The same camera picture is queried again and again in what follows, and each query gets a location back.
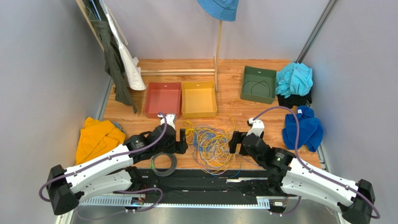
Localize yellow cables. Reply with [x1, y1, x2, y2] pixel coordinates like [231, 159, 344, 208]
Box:
[183, 99, 242, 175]

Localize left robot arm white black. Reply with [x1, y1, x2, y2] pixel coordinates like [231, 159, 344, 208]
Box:
[42, 124, 188, 215]

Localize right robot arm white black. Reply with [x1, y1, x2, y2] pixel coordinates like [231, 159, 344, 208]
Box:
[228, 131, 376, 224]

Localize red plastic bin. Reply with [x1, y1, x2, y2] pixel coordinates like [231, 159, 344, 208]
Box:
[144, 82, 182, 119]

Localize yellow plastic bin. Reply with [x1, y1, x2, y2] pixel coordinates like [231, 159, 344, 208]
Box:
[181, 81, 218, 119]

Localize green plastic bin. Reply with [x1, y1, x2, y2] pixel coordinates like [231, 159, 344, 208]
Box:
[240, 66, 277, 104]

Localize royal blue towel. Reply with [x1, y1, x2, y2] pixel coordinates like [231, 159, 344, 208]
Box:
[282, 105, 324, 153]

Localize black cloth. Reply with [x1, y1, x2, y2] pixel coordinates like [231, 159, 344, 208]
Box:
[277, 91, 312, 109]

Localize wooden hat stand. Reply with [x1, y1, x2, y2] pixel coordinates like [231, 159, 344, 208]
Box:
[141, 20, 223, 92]

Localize yellow orange cloth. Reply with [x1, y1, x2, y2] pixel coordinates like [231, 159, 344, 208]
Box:
[75, 117, 126, 165]

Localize turquoise cloth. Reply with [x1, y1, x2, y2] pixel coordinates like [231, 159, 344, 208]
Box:
[276, 63, 313, 98]

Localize olive green garment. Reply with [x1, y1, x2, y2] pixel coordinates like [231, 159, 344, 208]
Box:
[83, 0, 137, 113]

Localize blue bucket hat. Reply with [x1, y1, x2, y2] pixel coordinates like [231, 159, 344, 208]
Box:
[197, 0, 239, 21]

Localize corner aluminium profile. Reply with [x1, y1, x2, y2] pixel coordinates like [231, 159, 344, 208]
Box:
[295, 0, 339, 63]

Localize wooden clothes rack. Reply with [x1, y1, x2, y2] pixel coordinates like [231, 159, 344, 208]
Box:
[75, 0, 104, 51]

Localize coiled grey cable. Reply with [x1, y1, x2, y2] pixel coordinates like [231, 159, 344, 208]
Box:
[150, 152, 178, 177]

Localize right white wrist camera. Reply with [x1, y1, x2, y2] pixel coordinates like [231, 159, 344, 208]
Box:
[247, 118, 265, 138]

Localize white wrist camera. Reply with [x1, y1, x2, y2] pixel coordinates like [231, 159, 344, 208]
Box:
[158, 113, 177, 130]
[247, 118, 265, 138]

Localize blue cables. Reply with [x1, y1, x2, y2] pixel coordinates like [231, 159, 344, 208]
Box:
[192, 124, 243, 178]

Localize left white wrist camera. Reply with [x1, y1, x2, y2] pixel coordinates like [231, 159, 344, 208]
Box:
[158, 113, 177, 130]

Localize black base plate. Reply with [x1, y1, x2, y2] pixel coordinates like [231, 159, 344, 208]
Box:
[129, 168, 288, 204]

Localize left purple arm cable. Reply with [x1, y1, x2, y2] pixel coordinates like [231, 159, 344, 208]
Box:
[38, 112, 169, 213]

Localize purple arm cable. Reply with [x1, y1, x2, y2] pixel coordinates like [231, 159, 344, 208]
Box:
[252, 105, 381, 220]
[38, 112, 169, 213]

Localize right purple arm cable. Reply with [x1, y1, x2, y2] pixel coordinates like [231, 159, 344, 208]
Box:
[252, 105, 381, 220]

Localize black cable in green bin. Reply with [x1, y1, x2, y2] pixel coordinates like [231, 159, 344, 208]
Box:
[242, 80, 271, 99]

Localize aluminium rail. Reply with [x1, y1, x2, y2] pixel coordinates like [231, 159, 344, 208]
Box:
[79, 194, 270, 210]

